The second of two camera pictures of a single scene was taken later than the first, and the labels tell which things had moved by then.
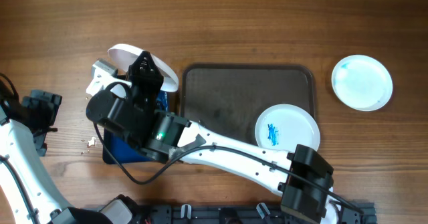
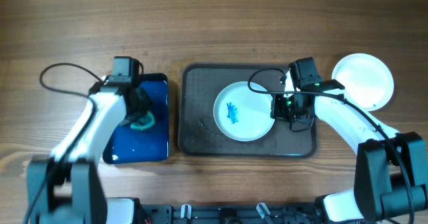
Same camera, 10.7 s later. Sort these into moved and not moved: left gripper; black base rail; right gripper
Moved: left gripper; right gripper
Not moved: black base rail
